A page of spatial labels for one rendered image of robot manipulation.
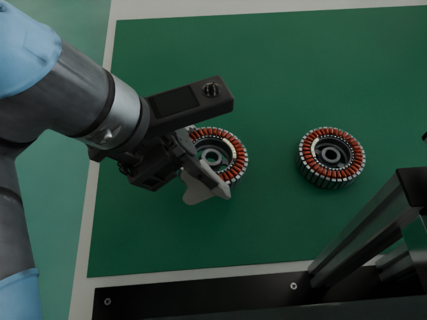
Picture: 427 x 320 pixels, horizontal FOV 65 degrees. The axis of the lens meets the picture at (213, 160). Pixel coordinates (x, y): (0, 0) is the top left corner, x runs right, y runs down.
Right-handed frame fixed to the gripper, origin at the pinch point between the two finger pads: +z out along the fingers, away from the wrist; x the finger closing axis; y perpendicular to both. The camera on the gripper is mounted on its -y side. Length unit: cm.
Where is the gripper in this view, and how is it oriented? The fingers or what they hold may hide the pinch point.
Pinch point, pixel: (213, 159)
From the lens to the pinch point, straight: 53.1
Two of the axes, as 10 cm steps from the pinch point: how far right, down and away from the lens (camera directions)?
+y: -7.9, 5.8, 2.2
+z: 4.4, 2.8, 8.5
